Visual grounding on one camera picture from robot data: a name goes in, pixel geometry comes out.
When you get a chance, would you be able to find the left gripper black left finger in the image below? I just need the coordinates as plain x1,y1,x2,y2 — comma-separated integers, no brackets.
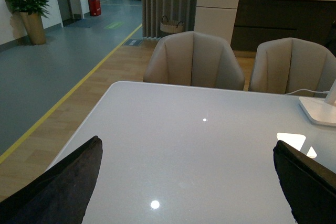
1,136,103,223

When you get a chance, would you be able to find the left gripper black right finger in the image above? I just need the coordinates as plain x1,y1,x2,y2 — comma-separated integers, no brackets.
273,141,335,223

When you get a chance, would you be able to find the white desk lamp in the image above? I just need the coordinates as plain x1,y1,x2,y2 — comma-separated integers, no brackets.
299,82,335,127

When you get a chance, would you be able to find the beige chair right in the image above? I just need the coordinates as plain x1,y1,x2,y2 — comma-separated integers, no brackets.
248,38,335,98

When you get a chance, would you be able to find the beige chair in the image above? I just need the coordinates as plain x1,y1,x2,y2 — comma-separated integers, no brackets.
248,38,335,98
143,31,245,90

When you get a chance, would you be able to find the gray floor mat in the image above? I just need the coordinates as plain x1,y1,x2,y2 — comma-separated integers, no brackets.
123,38,143,46

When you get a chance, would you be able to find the gold plant pot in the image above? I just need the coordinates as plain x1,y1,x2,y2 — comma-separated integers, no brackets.
19,12,46,45

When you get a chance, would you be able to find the beige chair left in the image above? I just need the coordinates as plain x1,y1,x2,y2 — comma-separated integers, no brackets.
143,31,245,90

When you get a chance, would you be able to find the dark kitchen counter cabinet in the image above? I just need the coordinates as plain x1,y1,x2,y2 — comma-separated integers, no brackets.
231,0,335,51

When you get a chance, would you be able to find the green potted plant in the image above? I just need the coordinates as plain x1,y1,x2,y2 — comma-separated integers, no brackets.
5,0,50,18

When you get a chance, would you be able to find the red cabinet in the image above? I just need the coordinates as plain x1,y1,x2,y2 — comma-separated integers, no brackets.
88,0,101,16

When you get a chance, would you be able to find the white pillar cabinet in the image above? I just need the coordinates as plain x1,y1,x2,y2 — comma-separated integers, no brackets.
194,0,239,42

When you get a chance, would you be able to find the gray curtain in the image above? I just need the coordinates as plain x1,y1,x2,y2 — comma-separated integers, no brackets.
141,0,200,39

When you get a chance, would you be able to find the white lamp cable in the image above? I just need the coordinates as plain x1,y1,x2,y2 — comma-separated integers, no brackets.
285,89,330,96

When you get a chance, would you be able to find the woven basket with handles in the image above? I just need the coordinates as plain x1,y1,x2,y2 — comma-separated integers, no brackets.
160,15,184,34

